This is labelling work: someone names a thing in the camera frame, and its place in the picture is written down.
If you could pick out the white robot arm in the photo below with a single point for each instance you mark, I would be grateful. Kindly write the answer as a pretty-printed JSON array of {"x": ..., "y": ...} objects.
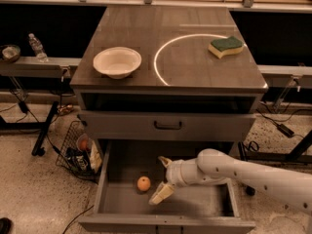
[{"x": 212, "y": 167}]

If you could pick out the black power adapter right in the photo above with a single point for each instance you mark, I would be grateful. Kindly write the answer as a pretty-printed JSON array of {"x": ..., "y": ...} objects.
[{"x": 285, "y": 130}]

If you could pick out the grey wooden drawer cabinet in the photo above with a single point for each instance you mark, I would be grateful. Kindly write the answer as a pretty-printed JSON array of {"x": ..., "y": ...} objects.
[{"x": 178, "y": 74}]

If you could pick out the orange fruit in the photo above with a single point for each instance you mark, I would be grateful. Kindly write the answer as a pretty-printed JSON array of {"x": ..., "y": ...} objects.
[{"x": 143, "y": 183}]

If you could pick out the grey bench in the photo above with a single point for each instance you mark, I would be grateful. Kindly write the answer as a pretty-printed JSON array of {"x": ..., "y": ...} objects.
[
  {"x": 31, "y": 67},
  {"x": 287, "y": 102}
]

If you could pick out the clear plastic water bottle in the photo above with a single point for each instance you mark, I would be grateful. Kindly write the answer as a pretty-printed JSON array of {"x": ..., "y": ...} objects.
[{"x": 37, "y": 48}]

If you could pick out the closed grey drawer with handle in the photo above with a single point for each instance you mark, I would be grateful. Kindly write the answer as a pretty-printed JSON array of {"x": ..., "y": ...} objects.
[{"x": 167, "y": 126}]

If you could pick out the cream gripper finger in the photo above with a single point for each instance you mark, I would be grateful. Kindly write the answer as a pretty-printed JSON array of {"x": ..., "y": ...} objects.
[
  {"x": 163, "y": 191},
  {"x": 165, "y": 161}
]

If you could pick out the white paper bowl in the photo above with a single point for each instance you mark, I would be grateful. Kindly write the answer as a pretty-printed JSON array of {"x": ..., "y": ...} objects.
[{"x": 117, "y": 62}]

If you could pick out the dark bowl on bench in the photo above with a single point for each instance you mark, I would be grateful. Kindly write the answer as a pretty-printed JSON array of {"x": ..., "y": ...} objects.
[{"x": 9, "y": 53}]

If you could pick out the grey right side bench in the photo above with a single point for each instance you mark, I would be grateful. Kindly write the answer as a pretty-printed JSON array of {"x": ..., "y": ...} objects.
[{"x": 287, "y": 102}]

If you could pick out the black shoe tip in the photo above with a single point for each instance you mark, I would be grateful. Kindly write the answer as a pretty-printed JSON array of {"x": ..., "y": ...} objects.
[{"x": 5, "y": 225}]

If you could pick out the grey left side bench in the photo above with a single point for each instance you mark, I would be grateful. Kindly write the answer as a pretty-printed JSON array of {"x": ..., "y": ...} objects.
[{"x": 31, "y": 67}]

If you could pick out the green yellow sponge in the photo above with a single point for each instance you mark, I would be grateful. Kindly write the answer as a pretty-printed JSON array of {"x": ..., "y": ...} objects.
[{"x": 226, "y": 47}]

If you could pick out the open grey lower drawer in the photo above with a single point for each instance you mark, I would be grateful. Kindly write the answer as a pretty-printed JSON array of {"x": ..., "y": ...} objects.
[{"x": 121, "y": 208}]

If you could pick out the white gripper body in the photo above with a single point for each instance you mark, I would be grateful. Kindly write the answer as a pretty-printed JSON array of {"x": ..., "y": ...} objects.
[{"x": 175, "y": 175}]

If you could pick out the black wire basket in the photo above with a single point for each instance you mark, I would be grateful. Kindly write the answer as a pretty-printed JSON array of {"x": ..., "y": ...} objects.
[{"x": 78, "y": 153}]

